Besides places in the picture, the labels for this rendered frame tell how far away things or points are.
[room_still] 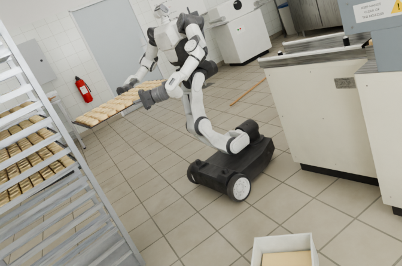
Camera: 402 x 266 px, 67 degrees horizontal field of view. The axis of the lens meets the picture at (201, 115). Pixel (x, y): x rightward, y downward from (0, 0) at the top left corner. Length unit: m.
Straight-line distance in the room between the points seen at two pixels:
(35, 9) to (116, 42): 1.38
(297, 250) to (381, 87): 0.92
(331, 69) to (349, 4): 0.48
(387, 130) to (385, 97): 0.17
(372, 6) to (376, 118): 0.51
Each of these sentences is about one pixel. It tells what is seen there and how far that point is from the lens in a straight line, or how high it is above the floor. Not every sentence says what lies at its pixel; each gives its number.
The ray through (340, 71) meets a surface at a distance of 1.81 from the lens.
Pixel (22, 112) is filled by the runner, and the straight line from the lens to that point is 1.67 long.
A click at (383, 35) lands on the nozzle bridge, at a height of 0.99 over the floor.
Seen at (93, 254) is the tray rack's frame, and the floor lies 0.15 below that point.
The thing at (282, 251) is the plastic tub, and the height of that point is 0.05.
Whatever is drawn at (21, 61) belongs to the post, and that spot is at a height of 1.44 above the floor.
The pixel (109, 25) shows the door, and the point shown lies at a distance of 6.02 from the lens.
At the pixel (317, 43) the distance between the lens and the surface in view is 2.17.
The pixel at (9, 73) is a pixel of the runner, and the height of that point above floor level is 1.41.
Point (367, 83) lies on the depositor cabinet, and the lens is 1.55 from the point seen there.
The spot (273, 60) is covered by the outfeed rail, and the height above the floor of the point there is 0.88.
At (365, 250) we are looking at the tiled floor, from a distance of 1.85.
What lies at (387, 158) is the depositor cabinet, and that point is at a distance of 1.73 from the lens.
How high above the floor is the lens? 1.37
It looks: 19 degrees down
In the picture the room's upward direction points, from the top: 23 degrees counter-clockwise
